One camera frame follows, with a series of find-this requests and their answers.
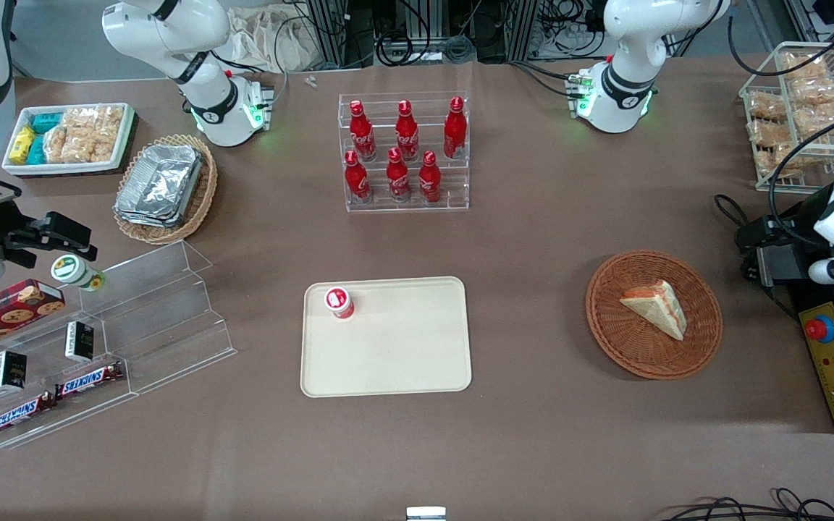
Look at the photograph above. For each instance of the triangle sandwich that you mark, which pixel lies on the triangle sandwich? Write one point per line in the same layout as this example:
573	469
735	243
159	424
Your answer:
659	307

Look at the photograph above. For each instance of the white rectangular plastic bin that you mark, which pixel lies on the white rectangular plastic bin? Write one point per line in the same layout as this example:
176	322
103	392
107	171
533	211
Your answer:
62	168

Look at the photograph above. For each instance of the teal snack box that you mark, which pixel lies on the teal snack box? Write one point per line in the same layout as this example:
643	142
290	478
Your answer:
46	121
37	150

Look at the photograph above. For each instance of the silver foil tray stack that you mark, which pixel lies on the silver foil tray stack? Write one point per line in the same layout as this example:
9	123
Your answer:
160	184

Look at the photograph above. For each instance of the black metal appliance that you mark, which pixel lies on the black metal appliance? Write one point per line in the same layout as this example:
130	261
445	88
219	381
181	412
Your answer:
793	293

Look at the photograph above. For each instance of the beige plastic tray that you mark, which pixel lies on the beige plastic tray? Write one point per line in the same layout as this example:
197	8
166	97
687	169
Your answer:
395	347

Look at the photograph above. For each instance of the light oval wicker basket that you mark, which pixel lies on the light oval wicker basket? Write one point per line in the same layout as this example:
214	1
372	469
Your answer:
203	195

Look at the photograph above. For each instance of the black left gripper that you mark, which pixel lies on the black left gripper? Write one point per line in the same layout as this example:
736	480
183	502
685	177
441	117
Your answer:
786	230

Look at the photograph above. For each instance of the white cloth bag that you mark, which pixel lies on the white cloth bag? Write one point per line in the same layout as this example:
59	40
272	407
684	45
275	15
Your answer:
265	36

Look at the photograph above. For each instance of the red plaid cookie box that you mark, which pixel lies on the red plaid cookie box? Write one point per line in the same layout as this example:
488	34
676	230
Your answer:
4	315

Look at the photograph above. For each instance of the clear bagged pastry pack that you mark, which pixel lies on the clear bagged pastry pack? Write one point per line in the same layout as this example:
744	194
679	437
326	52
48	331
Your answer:
819	119
804	66
766	105
768	163
768	132
816	90

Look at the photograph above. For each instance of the yellow snack box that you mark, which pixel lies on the yellow snack box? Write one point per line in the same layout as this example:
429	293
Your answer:
22	145

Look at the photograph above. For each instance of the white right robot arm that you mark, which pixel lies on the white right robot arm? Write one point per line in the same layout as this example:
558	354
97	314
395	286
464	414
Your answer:
171	29

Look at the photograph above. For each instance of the green sunflower yogurt bottle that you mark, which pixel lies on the green sunflower yogurt bottle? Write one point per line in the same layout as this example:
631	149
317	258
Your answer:
69	270

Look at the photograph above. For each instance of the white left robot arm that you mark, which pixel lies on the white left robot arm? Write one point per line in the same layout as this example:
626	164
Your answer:
627	94

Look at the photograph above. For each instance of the red yogurt drink bottle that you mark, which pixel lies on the red yogurt drink bottle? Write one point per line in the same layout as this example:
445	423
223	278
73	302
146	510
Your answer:
338	302

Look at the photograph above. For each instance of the small black chocolate box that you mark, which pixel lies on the small black chocolate box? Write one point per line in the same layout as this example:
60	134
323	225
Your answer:
9	370
79	341

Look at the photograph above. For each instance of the red emergency stop button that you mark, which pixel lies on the red emergency stop button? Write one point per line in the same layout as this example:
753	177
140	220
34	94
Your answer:
820	330

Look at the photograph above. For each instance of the clear acrylic bottle rack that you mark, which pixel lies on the clear acrylic bottle rack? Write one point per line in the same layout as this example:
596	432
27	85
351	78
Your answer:
453	188

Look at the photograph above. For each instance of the grey metal plate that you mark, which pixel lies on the grey metal plate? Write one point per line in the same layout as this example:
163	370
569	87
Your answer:
786	266

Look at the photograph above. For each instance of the clear acrylic stepped display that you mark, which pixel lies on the clear acrylic stepped display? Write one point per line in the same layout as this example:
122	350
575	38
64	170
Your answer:
171	318

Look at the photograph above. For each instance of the brown round wicker basket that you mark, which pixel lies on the brown round wicker basket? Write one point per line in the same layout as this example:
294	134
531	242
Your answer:
623	347

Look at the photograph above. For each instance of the red cola bottle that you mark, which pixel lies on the red cola bottle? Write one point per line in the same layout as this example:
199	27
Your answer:
455	130
407	134
398	179
363	134
429	181
357	181

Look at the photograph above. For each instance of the rice cracker snack pack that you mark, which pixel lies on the rice cracker snack pack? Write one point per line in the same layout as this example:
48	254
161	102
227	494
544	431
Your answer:
80	118
59	145
98	147
109	119

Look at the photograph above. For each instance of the Snickers chocolate bar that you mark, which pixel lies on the Snickers chocolate bar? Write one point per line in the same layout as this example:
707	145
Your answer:
90	380
22	414

